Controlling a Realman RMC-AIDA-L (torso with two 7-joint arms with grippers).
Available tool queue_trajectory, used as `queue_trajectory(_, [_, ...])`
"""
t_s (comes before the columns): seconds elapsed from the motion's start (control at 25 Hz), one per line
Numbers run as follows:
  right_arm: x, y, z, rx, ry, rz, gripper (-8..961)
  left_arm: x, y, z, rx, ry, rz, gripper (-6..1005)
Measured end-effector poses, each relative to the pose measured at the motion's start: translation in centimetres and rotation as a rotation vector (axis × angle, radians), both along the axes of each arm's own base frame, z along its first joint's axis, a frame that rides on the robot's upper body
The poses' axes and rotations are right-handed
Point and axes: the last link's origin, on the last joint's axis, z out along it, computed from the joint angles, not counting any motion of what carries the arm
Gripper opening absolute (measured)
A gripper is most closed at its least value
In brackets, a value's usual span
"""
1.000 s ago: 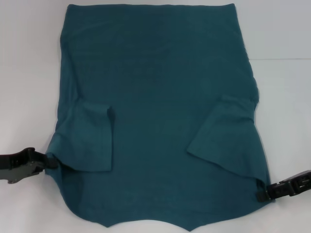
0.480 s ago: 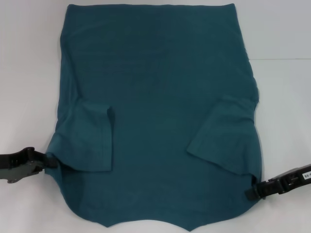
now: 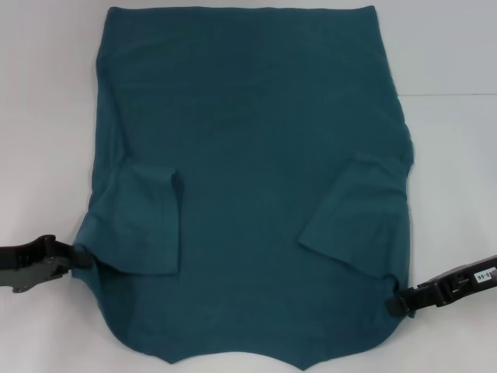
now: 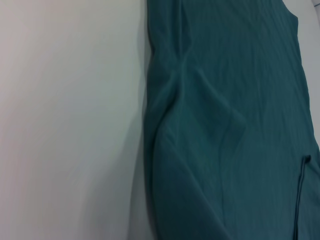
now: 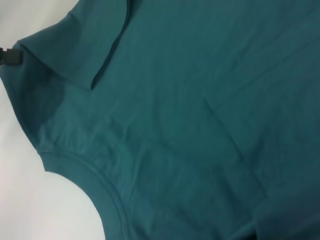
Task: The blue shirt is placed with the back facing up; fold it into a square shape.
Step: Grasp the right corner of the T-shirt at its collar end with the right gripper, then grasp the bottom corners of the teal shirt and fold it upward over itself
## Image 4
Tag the teal blue t-shirt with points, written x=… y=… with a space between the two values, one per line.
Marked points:
x=225 y=125

